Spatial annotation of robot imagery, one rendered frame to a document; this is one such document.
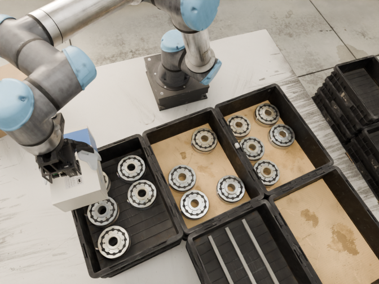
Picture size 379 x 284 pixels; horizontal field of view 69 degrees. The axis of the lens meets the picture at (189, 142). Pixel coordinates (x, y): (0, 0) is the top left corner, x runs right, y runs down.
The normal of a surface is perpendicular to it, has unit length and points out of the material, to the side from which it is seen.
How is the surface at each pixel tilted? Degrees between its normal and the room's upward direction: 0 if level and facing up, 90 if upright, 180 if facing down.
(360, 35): 0
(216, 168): 0
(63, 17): 48
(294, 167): 0
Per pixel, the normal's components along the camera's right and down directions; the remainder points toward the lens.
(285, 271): 0.05, -0.44
